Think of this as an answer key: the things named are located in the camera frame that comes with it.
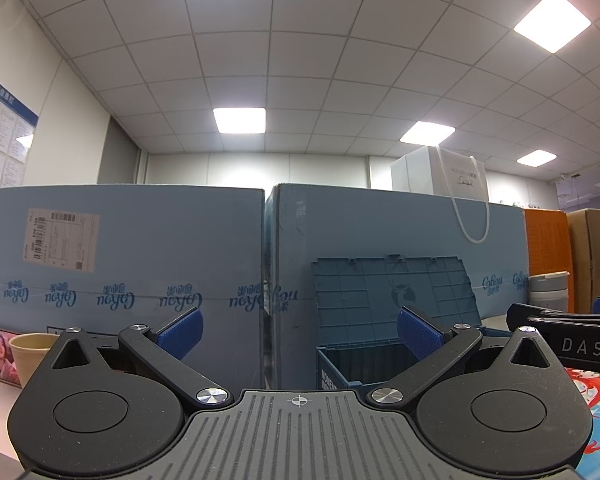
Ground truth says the grey lidded container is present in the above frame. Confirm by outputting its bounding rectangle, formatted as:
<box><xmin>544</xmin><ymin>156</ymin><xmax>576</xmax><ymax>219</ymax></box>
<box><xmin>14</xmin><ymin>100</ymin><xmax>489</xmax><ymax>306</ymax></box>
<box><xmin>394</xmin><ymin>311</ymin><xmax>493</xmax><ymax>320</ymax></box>
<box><xmin>529</xmin><ymin>271</ymin><xmax>571</xmax><ymax>314</ymax></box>

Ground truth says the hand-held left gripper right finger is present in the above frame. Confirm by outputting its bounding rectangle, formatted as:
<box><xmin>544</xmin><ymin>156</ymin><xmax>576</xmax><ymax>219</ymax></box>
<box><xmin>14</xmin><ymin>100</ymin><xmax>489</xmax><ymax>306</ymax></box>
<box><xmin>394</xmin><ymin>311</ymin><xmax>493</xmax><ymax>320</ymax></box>
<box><xmin>365</xmin><ymin>305</ymin><xmax>573</xmax><ymax>408</ymax></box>

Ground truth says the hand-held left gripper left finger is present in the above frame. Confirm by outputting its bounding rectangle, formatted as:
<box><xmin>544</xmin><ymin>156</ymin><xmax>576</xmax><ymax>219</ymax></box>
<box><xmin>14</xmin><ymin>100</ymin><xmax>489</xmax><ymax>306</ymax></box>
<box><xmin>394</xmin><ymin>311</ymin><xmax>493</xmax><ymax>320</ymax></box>
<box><xmin>22</xmin><ymin>306</ymin><xmax>231</xmax><ymax>408</ymax></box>

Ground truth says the brown cardboard box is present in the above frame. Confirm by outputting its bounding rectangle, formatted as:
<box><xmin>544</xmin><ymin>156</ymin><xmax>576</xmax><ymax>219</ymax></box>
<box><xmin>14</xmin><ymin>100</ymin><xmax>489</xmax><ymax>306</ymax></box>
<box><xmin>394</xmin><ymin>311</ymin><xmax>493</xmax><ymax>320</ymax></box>
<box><xmin>566</xmin><ymin>208</ymin><xmax>600</xmax><ymax>312</ymax></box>

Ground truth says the large blue cardboard box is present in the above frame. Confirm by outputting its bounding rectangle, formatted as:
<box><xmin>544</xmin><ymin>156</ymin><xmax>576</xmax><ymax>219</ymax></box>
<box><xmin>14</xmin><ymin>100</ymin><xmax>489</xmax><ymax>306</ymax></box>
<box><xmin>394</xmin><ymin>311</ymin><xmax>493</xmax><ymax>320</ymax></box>
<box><xmin>264</xmin><ymin>182</ymin><xmax>531</xmax><ymax>391</ymax></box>

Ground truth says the wall notice board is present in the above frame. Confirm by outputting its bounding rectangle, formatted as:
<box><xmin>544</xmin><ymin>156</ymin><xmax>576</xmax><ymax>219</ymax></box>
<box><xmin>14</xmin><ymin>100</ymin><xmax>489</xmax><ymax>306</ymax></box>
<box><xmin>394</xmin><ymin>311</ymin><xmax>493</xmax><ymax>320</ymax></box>
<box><xmin>0</xmin><ymin>66</ymin><xmax>40</xmax><ymax>191</ymax></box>

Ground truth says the blue plastic crate with lid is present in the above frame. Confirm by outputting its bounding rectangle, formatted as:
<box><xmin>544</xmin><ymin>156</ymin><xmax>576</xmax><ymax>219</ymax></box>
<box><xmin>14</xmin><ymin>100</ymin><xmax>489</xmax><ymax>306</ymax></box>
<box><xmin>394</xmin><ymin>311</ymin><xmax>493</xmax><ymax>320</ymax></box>
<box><xmin>311</xmin><ymin>255</ymin><xmax>514</xmax><ymax>393</ymax></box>

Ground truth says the ceiling light panel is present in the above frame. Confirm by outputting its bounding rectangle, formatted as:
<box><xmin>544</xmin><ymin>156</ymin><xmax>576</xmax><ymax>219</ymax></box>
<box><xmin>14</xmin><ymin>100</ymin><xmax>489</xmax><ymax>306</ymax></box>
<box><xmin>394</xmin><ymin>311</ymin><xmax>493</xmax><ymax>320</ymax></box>
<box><xmin>400</xmin><ymin>121</ymin><xmax>456</xmax><ymax>145</ymax></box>
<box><xmin>514</xmin><ymin>0</ymin><xmax>592</xmax><ymax>54</ymax></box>
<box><xmin>517</xmin><ymin>149</ymin><xmax>559</xmax><ymax>166</ymax></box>
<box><xmin>213</xmin><ymin>107</ymin><xmax>267</xmax><ymax>135</ymax></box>

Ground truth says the white paper bag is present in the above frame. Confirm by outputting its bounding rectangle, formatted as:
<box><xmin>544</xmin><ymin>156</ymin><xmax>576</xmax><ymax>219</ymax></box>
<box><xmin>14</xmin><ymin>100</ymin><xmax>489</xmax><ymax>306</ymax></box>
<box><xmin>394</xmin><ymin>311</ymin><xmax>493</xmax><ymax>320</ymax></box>
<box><xmin>391</xmin><ymin>146</ymin><xmax>492</xmax><ymax>244</ymax></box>

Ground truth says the orange box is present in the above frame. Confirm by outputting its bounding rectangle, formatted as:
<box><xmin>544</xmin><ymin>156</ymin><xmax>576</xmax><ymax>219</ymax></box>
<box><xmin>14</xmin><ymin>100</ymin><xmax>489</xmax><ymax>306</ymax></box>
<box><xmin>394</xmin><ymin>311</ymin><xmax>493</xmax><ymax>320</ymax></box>
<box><xmin>524</xmin><ymin>208</ymin><xmax>574</xmax><ymax>307</ymax></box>

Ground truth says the blue cardboard box with label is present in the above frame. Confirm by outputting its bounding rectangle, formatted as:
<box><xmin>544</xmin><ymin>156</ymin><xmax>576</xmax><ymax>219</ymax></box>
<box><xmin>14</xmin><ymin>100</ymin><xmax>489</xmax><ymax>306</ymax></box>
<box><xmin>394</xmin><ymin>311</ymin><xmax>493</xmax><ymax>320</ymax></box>
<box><xmin>0</xmin><ymin>185</ymin><xmax>267</xmax><ymax>392</ymax></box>

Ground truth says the beige cup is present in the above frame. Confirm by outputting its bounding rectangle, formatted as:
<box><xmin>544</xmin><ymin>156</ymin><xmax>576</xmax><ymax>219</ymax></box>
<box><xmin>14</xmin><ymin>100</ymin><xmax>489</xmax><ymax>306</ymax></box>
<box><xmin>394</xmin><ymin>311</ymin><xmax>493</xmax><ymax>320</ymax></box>
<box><xmin>8</xmin><ymin>332</ymin><xmax>62</xmax><ymax>387</ymax></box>

